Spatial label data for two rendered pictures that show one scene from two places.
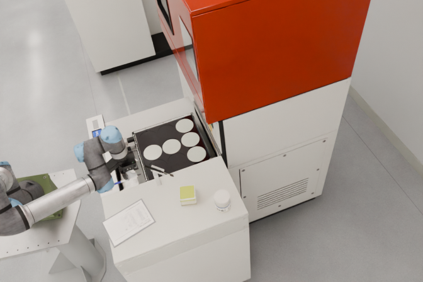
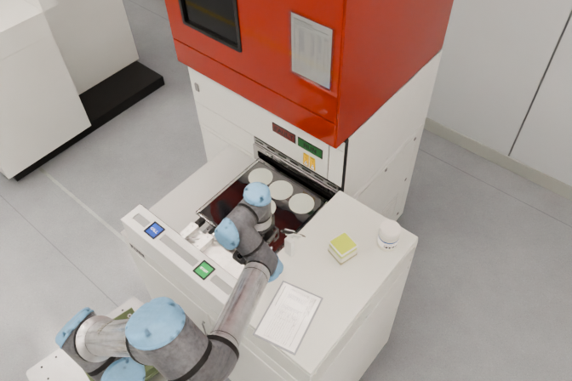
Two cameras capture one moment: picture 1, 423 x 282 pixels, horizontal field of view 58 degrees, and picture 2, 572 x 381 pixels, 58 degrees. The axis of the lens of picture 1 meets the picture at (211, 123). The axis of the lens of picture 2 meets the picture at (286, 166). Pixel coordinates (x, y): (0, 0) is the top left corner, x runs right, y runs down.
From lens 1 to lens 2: 0.87 m
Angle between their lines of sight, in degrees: 23
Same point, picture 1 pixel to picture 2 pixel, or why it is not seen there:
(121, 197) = not seen: hidden behind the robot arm
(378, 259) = (492, 253)
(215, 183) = (358, 223)
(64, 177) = not seen: hidden behind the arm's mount
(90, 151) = (244, 226)
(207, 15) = not seen: outside the picture
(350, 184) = (420, 190)
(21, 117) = not seen: outside the picture
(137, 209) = (288, 295)
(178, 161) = (285, 220)
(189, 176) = (321, 229)
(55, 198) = (244, 304)
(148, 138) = (225, 210)
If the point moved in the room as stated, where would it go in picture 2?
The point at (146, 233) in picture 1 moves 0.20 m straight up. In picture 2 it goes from (323, 317) to (325, 286)
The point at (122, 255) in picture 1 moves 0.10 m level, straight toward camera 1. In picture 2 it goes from (312, 357) to (345, 368)
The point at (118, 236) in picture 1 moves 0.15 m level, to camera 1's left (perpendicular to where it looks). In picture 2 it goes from (289, 339) to (248, 369)
